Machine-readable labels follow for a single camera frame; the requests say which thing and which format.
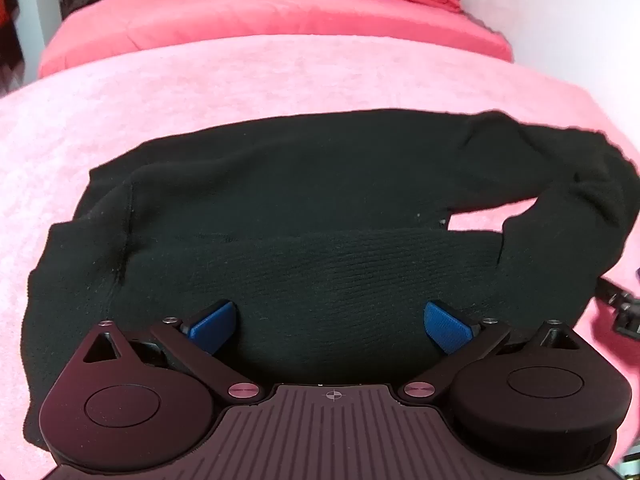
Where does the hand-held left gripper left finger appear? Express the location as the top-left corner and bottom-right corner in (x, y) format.
(81, 300), (263, 402)

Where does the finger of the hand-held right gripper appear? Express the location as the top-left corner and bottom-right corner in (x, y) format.
(596, 279), (632, 309)

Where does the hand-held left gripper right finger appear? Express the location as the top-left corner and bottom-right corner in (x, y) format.
(401, 300), (581, 402)

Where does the pink plush blanket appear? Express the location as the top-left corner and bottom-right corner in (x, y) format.
(0, 34), (640, 480)

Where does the far pink bed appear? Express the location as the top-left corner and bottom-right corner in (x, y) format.
(37, 0), (516, 81)

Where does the pile of coloured clothes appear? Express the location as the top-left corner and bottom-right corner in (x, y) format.
(0, 0), (27, 97)

